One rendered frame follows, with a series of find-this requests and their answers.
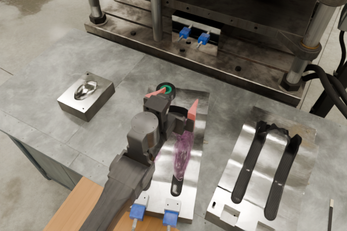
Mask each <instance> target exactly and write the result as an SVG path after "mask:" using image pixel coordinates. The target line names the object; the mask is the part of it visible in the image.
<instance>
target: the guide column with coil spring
mask: <svg viewBox="0 0 347 231"><path fill-rule="evenodd" d="M151 13H152V28H153V39H154V41H157V42H159V41H162V40H163V24H162V0H151Z"/></svg>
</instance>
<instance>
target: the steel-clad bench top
mask: <svg viewBox="0 0 347 231"><path fill-rule="evenodd" d="M86 71H88V72H90V73H93V74H96V75H98V76H100V77H103V78H105V79H108V80H110V81H112V82H113V83H114V87H115V93H114V94H113V95H112V97H111V98H110V99H109V100H108V101H107V102H106V103H105V104H104V105H103V107H102V108H101V109H100V110H99V111H98V112H97V113H96V114H95V116H94V117H93V118H92V119H91V120H90V121H89V122H86V121H84V120H82V119H80V118H78V117H76V116H74V115H72V114H69V113H67V112H65V111H63V110H62V109H61V107H60V105H59V103H58V101H57V99H58V98H59V97H60V96H61V95H62V94H64V93H65V92H66V91H67V90H68V89H69V88H70V87H71V86H72V85H73V84H74V83H75V82H76V81H77V80H78V79H79V78H80V77H81V76H82V75H83V74H84V73H85V72H86ZM161 83H171V84H173V85H174V86H175V88H183V89H190V90H197V91H205V92H210V98H209V106H208V113H207V120H206V127H205V132H204V140H206V141H208V142H209V143H208V144H203V147H202V155H201V162H200V169H199V176H198V184H197V191H196V198H195V206H194V213H193V220H192V224H187V223H182V222H177V226H176V229H178V230H180V231H226V230H224V229H222V228H220V227H218V226H216V225H215V224H213V223H211V222H209V221H207V220H205V219H204V218H205V215H206V212H207V208H208V206H209V204H210V202H211V199H212V197H213V195H214V193H215V190H216V188H217V186H218V184H219V181H220V179H221V177H222V175H223V172H224V170H225V168H226V166H227V163H228V161H229V159H230V156H231V154H232V152H233V149H234V147H235V144H236V142H237V140H238V137H239V135H240V133H241V130H242V128H243V125H244V123H245V121H246V119H247V117H248V116H249V114H250V112H251V109H252V107H253V106H255V107H258V108H260V109H263V110H266V111H268V112H271V113H274V114H276V115H279V116H281V117H284V118H287V119H289V120H292V121H295V122H298V123H300V124H303V125H306V126H308V127H311V128H314V129H316V130H317V132H316V137H315V140H314V144H317V145H319V149H318V154H317V158H316V161H315V164H314V167H313V169H312V172H311V175H310V178H309V182H310V184H309V185H307V187H306V190H305V193H304V197H303V202H302V206H301V211H300V215H299V220H298V224H297V230H296V231H328V220H329V209H330V199H332V200H334V204H333V216H332V228H331V231H347V126H344V125H341V124H339V123H336V122H333V121H330V120H328V119H325V118H322V117H319V116H317V115H314V114H311V113H308V112H305V111H303V110H300V109H297V108H294V107H292V106H289V105H286V104H283V103H281V102H278V101H275V100H272V99H270V98H267V97H264V96H262V95H258V94H256V93H253V92H250V91H247V90H244V89H242V88H239V87H236V86H233V85H231V84H228V83H226V82H223V81H220V80H217V79H214V78H212V77H208V76H206V75H203V74H200V73H197V72H195V71H192V70H189V69H186V68H184V67H181V66H178V65H176V64H173V63H170V62H167V61H165V60H162V59H159V58H156V57H153V56H150V55H148V54H145V53H142V52H139V51H136V50H134V49H131V48H129V47H126V46H123V45H120V44H117V43H115V42H112V41H109V40H106V39H103V38H100V37H98V36H95V35H92V34H89V33H87V32H84V31H81V30H79V29H76V28H73V29H72V30H70V31H69V32H68V33H67V34H65V35H64V36H63V37H62V38H60V39H59V40H58V41H56V42H55V43H54V44H53V45H51V46H50V47H49V48H48V49H46V50H45V51H44V52H43V53H41V54H40V55H39V56H37V57H36V58H35V59H34V60H32V61H31V62H30V63H29V64H27V65H26V66H25V67H23V68H22V69H21V70H19V71H18V72H17V73H15V74H14V75H13V76H12V77H11V78H9V79H8V80H7V81H5V82H4V83H3V84H2V85H0V129H1V130H2V131H4V132H6V133H8V134H9V135H11V136H13V137H15V138H17V139H18V140H20V141H22V142H24V143H26V144H27V145H29V146H31V147H33V148H34V149H36V150H38V151H40V152H41V153H43V154H45V155H47V156H49V157H50V158H52V159H54V160H56V161H58V162H59V163H61V164H63V165H64V166H66V167H68V168H70V169H71V170H73V171H75V172H77V173H78V174H80V175H82V176H84V177H86V178H88V179H89V180H91V181H93V182H95V183H96V184H98V185H100V186H102V187H104V185H105V183H106V182H107V180H108V177H107V175H108V173H109V166H110V164H111V162H112V161H113V160H114V158H115V157H116V155H117V154H119V155H120V153H121V152H122V150H123V149H125V150H127V145H128V140H127V134H128V132H129V131H130V129H131V128H132V127H131V120H132V118H133V117H134V116H135V115H136V114H138V113H140V112H143V102H144V99H143V98H144V97H145V95H146V94H147V91H148V88H149V85H150V84H153V85H159V84H161Z"/></svg>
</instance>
